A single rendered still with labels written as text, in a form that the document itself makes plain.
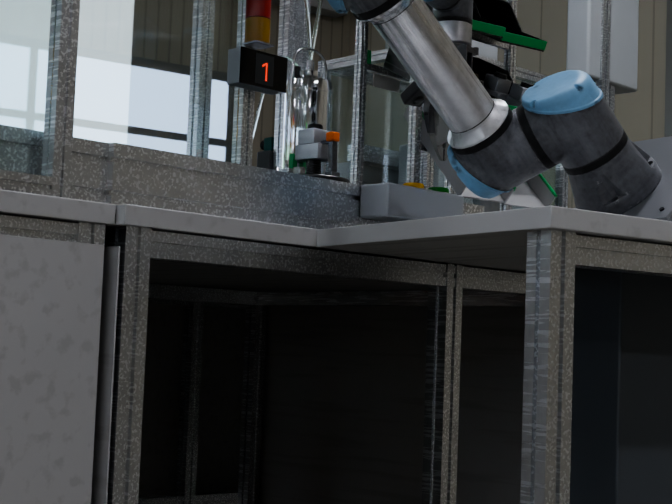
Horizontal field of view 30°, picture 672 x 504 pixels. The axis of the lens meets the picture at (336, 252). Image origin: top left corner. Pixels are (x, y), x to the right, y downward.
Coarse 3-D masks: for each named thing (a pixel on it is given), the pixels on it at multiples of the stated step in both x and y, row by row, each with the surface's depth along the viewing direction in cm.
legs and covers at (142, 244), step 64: (128, 256) 180; (192, 256) 189; (256, 256) 199; (320, 256) 208; (128, 320) 180; (256, 320) 376; (320, 320) 363; (384, 320) 345; (448, 320) 230; (512, 320) 314; (128, 384) 180; (256, 384) 375; (320, 384) 361; (384, 384) 343; (448, 384) 230; (512, 384) 313; (128, 448) 180; (256, 448) 374; (320, 448) 359; (384, 448) 341; (448, 448) 229; (512, 448) 311
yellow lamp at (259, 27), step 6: (246, 18) 247; (252, 18) 246; (258, 18) 246; (264, 18) 247; (246, 24) 247; (252, 24) 246; (258, 24) 246; (264, 24) 247; (246, 30) 247; (252, 30) 246; (258, 30) 246; (264, 30) 246; (246, 36) 247; (252, 36) 246; (258, 36) 246; (264, 36) 246
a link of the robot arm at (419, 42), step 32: (352, 0) 190; (384, 0) 189; (416, 0) 193; (384, 32) 195; (416, 32) 194; (416, 64) 197; (448, 64) 198; (448, 96) 200; (480, 96) 202; (480, 128) 203; (512, 128) 205; (480, 160) 206; (512, 160) 205; (480, 192) 209
